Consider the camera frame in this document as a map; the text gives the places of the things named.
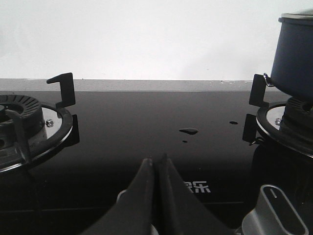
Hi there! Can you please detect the black burner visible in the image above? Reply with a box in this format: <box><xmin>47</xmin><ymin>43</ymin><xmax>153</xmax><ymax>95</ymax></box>
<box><xmin>0</xmin><ymin>94</ymin><xmax>44</xmax><ymax>148</ymax></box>
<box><xmin>283</xmin><ymin>97</ymin><xmax>313</xmax><ymax>139</ymax></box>

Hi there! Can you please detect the silver stove knob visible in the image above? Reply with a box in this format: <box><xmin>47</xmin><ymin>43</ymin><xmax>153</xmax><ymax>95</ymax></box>
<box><xmin>241</xmin><ymin>185</ymin><xmax>309</xmax><ymax>235</ymax></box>

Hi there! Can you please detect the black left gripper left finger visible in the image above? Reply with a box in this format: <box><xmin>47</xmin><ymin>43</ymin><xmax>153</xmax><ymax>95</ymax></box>
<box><xmin>83</xmin><ymin>159</ymin><xmax>154</xmax><ymax>235</ymax></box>

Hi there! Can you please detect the left black burner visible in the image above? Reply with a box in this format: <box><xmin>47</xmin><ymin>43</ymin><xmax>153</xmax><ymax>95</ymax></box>
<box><xmin>0</xmin><ymin>94</ymin><xmax>44</xmax><ymax>148</ymax></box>

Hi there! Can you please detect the dark blue pot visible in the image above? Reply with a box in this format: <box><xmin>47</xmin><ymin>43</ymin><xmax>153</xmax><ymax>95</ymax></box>
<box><xmin>270</xmin><ymin>9</ymin><xmax>313</xmax><ymax>102</ymax></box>

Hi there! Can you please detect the black pan support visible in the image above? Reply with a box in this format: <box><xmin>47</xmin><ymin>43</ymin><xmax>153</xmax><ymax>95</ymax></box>
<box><xmin>0</xmin><ymin>72</ymin><xmax>76</xmax><ymax>172</ymax></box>
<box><xmin>249</xmin><ymin>73</ymin><xmax>313</xmax><ymax>158</ymax></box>

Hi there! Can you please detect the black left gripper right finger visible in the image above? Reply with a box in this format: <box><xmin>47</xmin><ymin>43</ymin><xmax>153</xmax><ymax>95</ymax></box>
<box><xmin>154</xmin><ymin>154</ymin><xmax>233</xmax><ymax>235</ymax></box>

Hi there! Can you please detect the black glass gas stove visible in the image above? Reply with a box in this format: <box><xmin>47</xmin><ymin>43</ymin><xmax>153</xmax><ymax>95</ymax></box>
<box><xmin>0</xmin><ymin>91</ymin><xmax>313</xmax><ymax>235</ymax></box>

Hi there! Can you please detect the right black pan support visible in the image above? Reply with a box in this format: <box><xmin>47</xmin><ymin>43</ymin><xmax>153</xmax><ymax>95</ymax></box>
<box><xmin>249</xmin><ymin>73</ymin><xmax>313</xmax><ymax>158</ymax></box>

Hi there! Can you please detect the left black pan support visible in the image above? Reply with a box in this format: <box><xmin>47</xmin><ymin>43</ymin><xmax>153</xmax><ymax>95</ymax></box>
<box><xmin>0</xmin><ymin>72</ymin><xmax>76</xmax><ymax>172</ymax></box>

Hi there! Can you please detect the right black burner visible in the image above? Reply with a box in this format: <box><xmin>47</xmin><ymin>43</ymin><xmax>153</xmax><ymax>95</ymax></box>
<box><xmin>283</xmin><ymin>97</ymin><xmax>313</xmax><ymax>139</ymax></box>

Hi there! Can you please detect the wire pot support ring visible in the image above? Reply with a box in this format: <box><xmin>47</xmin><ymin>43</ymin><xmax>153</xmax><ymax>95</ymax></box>
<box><xmin>263</xmin><ymin>72</ymin><xmax>274</xmax><ymax>88</ymax></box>

